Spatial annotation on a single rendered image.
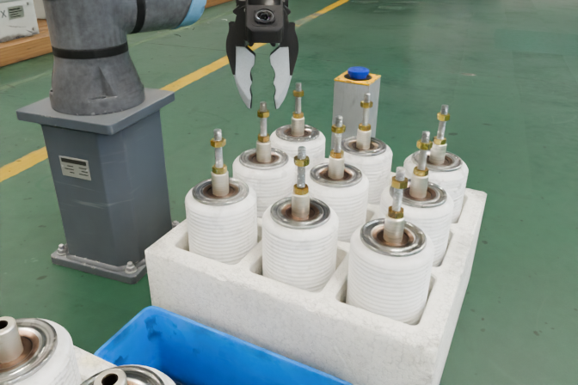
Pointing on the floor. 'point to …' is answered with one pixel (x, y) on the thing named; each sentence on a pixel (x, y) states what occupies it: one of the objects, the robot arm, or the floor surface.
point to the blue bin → (202, 354)
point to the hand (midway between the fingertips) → (262, 100)
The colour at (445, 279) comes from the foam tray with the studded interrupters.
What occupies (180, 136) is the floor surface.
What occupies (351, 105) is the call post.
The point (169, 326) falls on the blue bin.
